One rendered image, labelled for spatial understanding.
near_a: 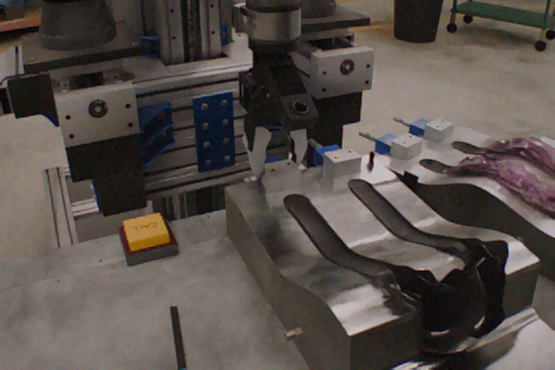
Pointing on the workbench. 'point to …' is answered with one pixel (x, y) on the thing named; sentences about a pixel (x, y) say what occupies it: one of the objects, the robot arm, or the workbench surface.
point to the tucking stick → (177, 338)
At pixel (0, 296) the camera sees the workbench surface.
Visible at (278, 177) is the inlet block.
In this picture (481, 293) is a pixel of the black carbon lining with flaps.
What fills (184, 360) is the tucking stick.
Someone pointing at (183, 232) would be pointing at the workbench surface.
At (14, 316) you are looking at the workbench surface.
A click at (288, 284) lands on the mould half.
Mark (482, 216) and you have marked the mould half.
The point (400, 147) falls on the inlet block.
